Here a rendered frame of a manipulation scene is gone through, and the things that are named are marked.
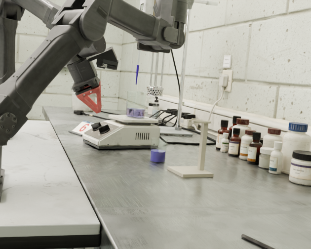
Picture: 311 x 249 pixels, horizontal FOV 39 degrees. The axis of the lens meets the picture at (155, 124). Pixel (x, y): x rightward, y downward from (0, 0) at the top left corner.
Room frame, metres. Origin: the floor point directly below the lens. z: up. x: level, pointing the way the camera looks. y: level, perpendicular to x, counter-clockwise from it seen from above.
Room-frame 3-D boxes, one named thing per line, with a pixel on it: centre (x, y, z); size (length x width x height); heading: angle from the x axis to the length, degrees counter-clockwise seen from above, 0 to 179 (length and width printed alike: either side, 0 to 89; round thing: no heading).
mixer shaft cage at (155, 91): (1.71, 0.01, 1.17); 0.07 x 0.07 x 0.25
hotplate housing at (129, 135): (1.32, 0.09, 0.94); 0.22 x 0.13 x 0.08; 120
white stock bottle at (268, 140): (1.23, -0.34, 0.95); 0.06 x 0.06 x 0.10
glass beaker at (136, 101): (1.32, 0.06, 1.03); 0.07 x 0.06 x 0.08; 119
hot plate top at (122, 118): (1.33, 0.07, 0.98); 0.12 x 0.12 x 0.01; 30
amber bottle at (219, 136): (1.40, -0.22, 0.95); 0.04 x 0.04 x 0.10
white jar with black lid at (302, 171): (1.01, -0.36, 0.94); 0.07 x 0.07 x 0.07
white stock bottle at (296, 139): (1.12, -0.36, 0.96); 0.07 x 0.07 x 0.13
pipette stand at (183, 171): (1.01, -0.09, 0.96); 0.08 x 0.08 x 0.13; 25
